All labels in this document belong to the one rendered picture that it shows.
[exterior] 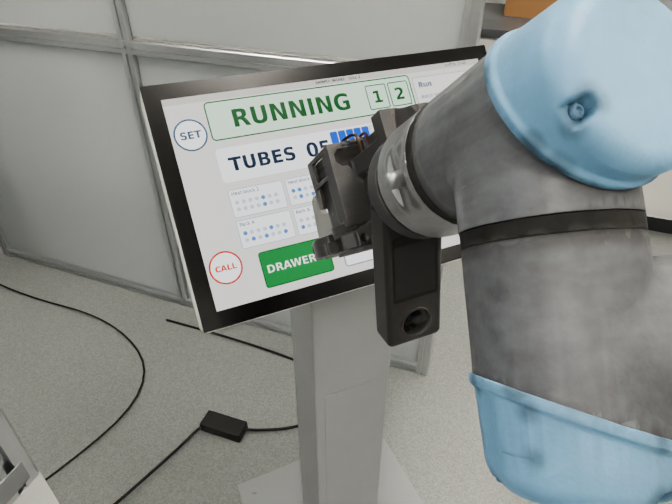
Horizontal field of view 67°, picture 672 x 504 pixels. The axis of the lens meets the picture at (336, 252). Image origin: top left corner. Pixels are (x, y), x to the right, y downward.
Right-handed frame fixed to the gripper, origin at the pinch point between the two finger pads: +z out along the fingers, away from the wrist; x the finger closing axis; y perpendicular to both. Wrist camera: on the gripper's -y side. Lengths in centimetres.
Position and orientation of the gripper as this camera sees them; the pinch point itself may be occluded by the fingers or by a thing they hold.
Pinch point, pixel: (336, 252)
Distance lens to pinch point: 50.4
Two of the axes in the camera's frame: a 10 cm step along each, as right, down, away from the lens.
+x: -9.1, 2.4, -3.4
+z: -3.2, 1.2, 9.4
